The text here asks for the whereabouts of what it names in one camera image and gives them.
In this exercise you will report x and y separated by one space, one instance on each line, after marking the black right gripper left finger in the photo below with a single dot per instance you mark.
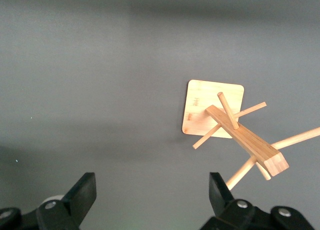
82 195

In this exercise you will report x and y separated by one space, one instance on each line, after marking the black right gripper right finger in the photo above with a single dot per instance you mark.
220 197

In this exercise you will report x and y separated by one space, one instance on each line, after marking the wooden mug tree stand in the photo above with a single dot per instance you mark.
197 102

